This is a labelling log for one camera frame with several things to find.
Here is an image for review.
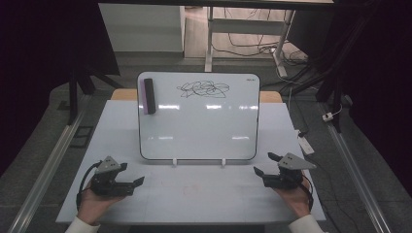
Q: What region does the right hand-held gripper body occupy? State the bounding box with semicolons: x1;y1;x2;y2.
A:
262;152;318;190

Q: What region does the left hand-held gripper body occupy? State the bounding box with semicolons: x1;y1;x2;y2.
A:
90;155;135;197

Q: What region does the purple and black whiteboard eraser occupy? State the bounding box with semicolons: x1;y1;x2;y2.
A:
139;78;157;116

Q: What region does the white whiteboard black rim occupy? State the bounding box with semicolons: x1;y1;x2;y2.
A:
136;71;261;162

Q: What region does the person's left hand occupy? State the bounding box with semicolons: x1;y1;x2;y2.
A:
77;188;126;226

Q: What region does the person's right hand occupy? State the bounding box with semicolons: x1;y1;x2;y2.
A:
273;176;314;217

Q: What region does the white power strip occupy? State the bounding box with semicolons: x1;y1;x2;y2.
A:
294;129;316;156

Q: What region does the black floor plate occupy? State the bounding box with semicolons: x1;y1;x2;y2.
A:
69;125;95;150

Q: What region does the white table cover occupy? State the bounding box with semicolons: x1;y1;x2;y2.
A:
55;99;326;226

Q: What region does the wooden table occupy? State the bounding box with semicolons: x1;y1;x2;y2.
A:
110;88;284;104

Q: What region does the black metal stand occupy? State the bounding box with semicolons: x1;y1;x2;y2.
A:
281;48;353;134
57;62;124;126

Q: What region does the dark curtain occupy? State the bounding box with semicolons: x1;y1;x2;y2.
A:
319;0;412;190
0;0;121;178

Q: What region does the white cabinet panel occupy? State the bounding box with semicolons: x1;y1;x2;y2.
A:
98;3;187;53

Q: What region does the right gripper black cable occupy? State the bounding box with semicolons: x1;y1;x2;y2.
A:
300;174;316;212

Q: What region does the aluminium floor rail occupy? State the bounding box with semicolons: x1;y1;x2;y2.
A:
318;102;394;233
7;93;92;233

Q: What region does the tangle of black floor cables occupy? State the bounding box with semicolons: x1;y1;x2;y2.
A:
212;7;309;67

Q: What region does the white desk frame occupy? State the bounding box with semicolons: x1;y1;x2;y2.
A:
204;6;296;79

